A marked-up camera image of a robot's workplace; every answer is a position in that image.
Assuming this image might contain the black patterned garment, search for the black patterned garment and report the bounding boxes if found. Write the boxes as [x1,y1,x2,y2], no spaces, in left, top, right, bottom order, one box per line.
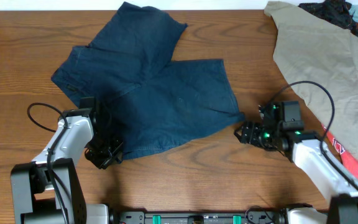
[298,0,358,37]

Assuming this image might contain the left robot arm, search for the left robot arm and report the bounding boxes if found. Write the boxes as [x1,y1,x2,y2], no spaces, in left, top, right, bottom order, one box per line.
[11,97,123,223]

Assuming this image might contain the khaki beige garment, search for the khaki beige garment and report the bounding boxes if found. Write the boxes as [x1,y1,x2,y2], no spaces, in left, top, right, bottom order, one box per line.
[264,1,358,175]

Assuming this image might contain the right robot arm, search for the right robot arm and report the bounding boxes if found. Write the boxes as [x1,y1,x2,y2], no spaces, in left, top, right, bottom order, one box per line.
[234,101,358,223]

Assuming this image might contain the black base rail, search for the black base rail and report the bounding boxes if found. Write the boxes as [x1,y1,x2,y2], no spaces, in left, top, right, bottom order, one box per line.
[85,202,332,224]

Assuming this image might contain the red garment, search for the red garment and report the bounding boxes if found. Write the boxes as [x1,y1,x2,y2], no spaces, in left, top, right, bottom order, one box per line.
[321,124,358,191]

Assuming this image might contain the navy blue shorts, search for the navy blue shorts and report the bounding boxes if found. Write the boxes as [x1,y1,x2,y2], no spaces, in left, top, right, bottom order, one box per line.
[51,2,244,160]

